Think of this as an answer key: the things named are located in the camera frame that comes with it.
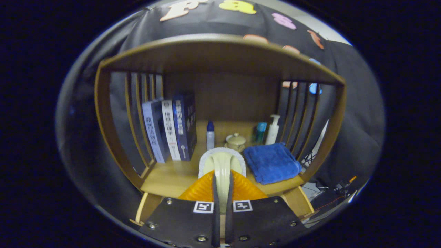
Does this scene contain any white pump bottle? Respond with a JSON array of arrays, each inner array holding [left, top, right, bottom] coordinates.
[[265, 114, 281, 145]]

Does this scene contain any wooden cabinet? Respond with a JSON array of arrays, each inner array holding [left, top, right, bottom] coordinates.
[[94, 33, 346, 228]]

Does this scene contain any beige lidded teacup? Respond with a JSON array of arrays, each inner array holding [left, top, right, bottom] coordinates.
[[225, 133, 247, 153]]

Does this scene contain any teal cylindrical bottle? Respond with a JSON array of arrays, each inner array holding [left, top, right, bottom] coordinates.
[[255, 122, 268, 144]]

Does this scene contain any beige handled white brush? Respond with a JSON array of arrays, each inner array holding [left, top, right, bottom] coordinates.
[[199, 147, 247, 241]]

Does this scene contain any dark equipment with orange part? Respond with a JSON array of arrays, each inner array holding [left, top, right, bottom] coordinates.
[[303, 176, 359, 214]]

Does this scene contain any white book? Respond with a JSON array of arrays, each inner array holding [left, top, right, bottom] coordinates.
[[161, 100, 181, 161]]

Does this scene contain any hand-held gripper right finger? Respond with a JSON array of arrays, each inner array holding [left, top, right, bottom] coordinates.
[[225, 170, 309, 248]]

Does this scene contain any white bottle blue cap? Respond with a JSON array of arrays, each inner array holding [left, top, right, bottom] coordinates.
[[206, 121, 215, 150]]

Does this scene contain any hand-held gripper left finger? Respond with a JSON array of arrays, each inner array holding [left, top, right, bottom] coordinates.
[[139, 170, 221, 248]]

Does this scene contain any light blue book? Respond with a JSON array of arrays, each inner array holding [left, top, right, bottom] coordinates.
[[142, 99, 170, 163]]

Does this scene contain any blue folded towel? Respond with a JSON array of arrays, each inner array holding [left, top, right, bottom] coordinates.
[[244, 143, 302, 185]]

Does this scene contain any wooden countertop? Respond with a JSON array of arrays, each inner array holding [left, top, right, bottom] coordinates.
[[141, 121, 305, 198]]

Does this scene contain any dark blue book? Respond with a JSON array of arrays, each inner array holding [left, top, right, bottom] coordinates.
[[172, 91, 197, 161]]

